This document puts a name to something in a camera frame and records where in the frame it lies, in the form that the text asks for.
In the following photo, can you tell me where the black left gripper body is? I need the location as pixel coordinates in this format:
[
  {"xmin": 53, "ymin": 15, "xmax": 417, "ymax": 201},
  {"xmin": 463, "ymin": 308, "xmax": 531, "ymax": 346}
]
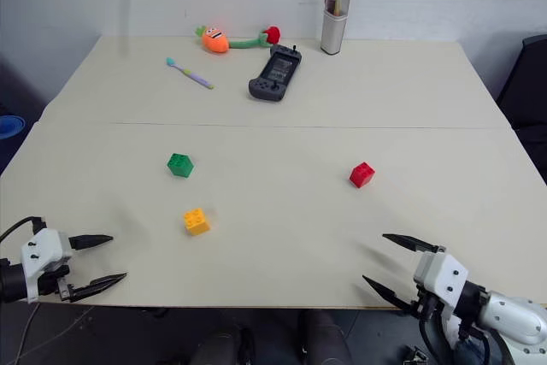
[{"xmin": 37, "ymin": 248, "xmax": 74, "ymax": 303}]

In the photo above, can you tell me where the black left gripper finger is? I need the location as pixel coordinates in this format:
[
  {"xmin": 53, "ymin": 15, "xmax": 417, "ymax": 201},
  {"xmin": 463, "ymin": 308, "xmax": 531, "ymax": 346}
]
[
  {"xmin": 68, "ymin": 234, "xmax": 115, "ymax": 251},
  {"xmin": 66, "ymin": 272, "xmax": 129, "ymax": 303}
]

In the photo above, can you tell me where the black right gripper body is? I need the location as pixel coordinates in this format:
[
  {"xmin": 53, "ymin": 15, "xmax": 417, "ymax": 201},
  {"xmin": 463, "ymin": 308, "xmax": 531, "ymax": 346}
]
[{"xmin": 409, "ymin": 283, "xmax": 446, "ymax": 322}]

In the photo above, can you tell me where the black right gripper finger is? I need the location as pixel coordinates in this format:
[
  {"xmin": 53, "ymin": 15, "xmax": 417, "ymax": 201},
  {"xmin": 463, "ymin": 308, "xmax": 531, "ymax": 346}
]
[
  {"xmin": 381, "ymin": 233, "xmax": 447, "ymax": 256},
  {"xmin": 362, "ymin": 274, "xmax": 415, "ymax": 313}
]

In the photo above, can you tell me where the red toy brick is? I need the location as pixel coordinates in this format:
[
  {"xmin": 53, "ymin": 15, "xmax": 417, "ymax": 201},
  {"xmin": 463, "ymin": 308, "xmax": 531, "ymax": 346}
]
[{"xmin": 349, "ymin": 162, "xmax": 377, "ymax": 189}]

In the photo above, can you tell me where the yellow toy brick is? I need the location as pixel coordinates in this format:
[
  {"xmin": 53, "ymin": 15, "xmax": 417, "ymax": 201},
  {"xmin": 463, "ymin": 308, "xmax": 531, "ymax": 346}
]
[{"xmin": 183, "ymin": 207, "xmax": 212, "ymax": 237}]

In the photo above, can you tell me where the green toy brick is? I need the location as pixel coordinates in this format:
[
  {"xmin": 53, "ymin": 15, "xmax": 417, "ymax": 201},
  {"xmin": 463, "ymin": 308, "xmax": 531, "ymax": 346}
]
[{"xmin": 166, "ymin": 152, "xmax": 195, "ymax": 179}]

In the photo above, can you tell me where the blue bowl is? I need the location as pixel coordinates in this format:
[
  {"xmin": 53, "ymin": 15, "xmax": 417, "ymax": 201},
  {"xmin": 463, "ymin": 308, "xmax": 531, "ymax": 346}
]
[{"xmin": 0, "ymin": 114, "xmax": 26, "ymax": 141}]

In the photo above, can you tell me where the black chair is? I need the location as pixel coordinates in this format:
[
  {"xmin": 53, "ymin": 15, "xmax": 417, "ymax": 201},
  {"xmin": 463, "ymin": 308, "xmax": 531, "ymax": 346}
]
[{"xmin": 496, "ymin": 33, "xmax": 547, "ymax": 178}]

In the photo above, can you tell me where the purple toothbrush teal head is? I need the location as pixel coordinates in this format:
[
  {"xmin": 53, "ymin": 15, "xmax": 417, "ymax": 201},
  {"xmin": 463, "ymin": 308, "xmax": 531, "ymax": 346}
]
[{"xmin": 165, "ymin": 56, "xmax": 215, "ymax": 91}]

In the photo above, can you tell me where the grey handheld game controller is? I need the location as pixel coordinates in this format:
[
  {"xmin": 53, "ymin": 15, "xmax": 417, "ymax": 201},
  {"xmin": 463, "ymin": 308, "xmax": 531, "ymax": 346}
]
[{"xmin": 248, "ymin": 44, "xmax": 305, "ymax": 102}]

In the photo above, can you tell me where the orange carrot plush toy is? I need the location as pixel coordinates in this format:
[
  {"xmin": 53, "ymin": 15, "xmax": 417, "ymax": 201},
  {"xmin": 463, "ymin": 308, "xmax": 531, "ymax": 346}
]
[{"xmin": 195, "ymin": 24, "xmax": 232, "ymax": 56}]

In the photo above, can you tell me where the silver toothbrush travel case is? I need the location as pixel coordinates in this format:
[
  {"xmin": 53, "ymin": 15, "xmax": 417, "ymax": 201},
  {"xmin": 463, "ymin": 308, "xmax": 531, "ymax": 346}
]
[{"xmin": 320, "ymin": 0, "xmax": 355, "ymax": 56}]

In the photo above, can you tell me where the red plush flower green stem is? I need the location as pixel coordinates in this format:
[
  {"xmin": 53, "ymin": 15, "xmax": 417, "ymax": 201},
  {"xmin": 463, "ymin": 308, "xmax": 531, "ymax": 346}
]
[{"xmin": 228, "ymin": 25, "xmax": 283, "ymax": 50}]

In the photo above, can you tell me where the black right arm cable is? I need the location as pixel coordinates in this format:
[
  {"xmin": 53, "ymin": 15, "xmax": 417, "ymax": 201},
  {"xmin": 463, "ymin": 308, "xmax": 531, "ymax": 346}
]
[{"xmin": 417, "ymin": 296, "xmax": 492, "ymax": 365}]

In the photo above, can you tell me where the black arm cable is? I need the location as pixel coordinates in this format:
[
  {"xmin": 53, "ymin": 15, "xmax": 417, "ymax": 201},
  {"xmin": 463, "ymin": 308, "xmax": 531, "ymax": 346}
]
[
  {"xmin": 417, "ymin": 296, "xmax": 492, "ymax": 365},
  {"xmin": 0, "ymin": 215, "xmax": 47, "ymax": 247}
]

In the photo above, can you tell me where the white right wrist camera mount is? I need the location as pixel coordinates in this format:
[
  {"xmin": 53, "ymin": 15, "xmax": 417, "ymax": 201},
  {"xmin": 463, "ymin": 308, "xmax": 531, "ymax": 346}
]
[{"xmin": 412, "ymin": 250, "xmax": 470, "ymax": 311}]

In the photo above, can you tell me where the thin white floor cable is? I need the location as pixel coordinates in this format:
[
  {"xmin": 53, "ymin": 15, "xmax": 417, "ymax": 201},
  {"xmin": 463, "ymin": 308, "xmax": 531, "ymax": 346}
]
[{"xmin": 15, "ymin": 303, "xmax": 96, "ymax": 360}]

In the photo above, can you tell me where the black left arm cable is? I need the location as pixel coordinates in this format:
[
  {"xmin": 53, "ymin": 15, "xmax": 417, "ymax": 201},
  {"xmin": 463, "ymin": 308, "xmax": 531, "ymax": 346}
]
[{"xmin": 0, "ymin": 215, "xmax": 47, "ymax": 247}]

